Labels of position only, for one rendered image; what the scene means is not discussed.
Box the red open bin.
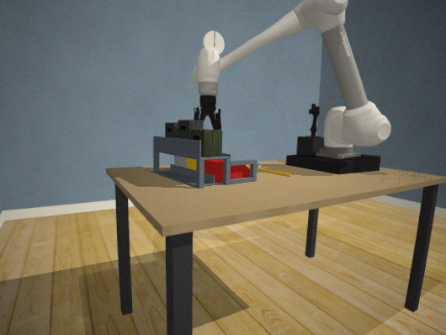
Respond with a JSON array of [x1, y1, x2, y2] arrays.
[[204, 159, 250, 183]]

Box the yellow open bin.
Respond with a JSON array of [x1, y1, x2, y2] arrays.
[[187, 158, 196, 170]]

